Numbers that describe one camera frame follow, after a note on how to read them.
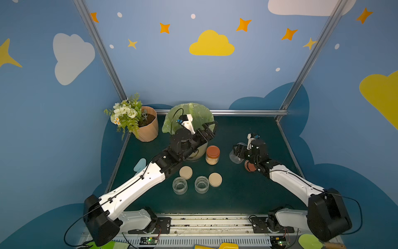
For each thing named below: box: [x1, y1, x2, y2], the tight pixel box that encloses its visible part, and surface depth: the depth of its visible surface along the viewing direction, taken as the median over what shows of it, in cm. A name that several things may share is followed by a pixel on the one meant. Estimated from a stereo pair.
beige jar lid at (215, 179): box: [208, 172, 223, 188], surface depth 91 cm
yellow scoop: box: [193, 242, 239, 249], surface depth 70 cm
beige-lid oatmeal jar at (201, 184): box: [194, 175, 210, 195], surface depth 86 cm
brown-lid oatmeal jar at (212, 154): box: [205, 145, 221, 166], surface depth 93 cm
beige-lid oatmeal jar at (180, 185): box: [172, 176, 189, 196], surface depth 86 cm
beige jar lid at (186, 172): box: [179, 165, 193, 181], surface depth 93 cm
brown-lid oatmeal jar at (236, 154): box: [229, 142, 248, 164], surface depth 81 cm
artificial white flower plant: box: [103, 92, 149, 141], surface depth 84 cm
